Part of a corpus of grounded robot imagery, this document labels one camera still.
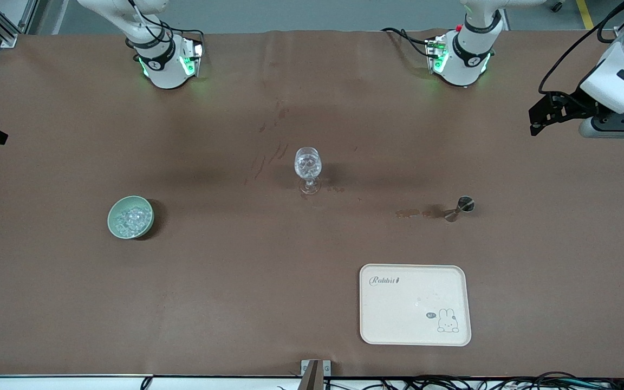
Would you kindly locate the steel double-cone jigger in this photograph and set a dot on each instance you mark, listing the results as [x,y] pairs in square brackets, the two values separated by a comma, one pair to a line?
[466,204]

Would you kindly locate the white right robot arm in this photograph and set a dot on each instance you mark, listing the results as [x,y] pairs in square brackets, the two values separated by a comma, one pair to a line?
[163,70]

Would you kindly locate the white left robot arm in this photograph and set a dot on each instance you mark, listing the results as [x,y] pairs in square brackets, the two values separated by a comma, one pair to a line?
[466,59]

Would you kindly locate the pile of clear ice cubes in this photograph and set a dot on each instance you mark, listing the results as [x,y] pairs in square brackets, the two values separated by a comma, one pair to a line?
[130,219]

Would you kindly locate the clear stemmed wine glass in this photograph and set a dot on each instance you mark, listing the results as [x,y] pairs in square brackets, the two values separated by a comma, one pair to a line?
[308,162]

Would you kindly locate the black caster wheel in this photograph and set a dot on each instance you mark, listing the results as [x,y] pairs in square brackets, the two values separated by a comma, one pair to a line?
[557,5]

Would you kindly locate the pale green ceramic bowl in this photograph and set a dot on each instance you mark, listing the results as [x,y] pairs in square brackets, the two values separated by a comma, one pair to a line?
[112,223]

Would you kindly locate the beige tray with rabbit print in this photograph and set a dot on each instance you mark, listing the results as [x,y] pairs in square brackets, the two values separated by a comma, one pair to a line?
[398,314]

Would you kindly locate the brown table cover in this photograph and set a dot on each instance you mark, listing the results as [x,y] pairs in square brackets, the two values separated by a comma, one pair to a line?
[290,271]

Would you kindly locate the aluminium profile frame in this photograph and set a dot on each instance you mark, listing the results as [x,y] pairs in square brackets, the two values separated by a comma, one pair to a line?
[3,32]

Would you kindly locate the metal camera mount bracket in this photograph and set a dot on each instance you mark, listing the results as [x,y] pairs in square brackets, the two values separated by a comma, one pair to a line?
[312,376]

